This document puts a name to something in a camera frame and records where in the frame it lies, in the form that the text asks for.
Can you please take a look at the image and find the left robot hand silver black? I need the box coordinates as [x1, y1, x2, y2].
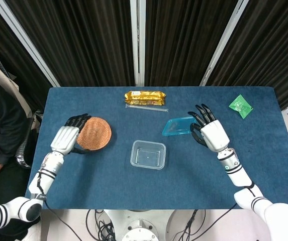
[50, 113, 92, 155]

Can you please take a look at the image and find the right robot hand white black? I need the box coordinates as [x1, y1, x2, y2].
[187, 103, 230, 153]

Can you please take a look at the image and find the clear container with blue lid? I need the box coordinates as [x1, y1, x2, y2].
[161, 116, 197, 138]

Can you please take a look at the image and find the clear plastic container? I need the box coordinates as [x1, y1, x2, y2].
[130, 140, 166, 170]

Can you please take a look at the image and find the woven straw basket plate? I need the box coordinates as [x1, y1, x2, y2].
[76, 116, 113, 151]

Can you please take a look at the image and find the green snack packet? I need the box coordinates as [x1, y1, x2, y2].
[228, 94, 254, 119]

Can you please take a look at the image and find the black chrome office chair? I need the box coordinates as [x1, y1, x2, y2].
[15, 110, 43, 169]

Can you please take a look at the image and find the person in black clothes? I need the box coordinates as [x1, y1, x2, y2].
[0, 71, 38, 201]

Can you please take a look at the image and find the clear wrapped straw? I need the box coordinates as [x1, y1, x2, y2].
[125, 104, 169, 113]

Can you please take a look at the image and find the golden biscuit package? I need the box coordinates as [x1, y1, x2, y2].
[124, 90, 166, 106]

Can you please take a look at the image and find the blue fabric table cover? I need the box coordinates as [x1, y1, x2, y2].
[24, 86, 288, 210]

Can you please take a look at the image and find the black pleated curtain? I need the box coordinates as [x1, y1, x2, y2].
[0, 0, 288, 111]

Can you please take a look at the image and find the white robot torso base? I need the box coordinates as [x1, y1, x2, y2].
[103, 209, 178, 241]

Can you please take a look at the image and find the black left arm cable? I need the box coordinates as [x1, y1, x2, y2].
[36, 160, 49, 201]

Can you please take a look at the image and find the black floor cable bundle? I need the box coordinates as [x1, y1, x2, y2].
[175, 209, 237, 241]
[85, 208, 117, 241]

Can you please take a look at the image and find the white slanted frame post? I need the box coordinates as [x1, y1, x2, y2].
[0, 0, 60, 87]
[199, 0, 246, 87]

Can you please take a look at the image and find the white upright frame post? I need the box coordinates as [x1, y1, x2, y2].
[130, 0, 146, 87]

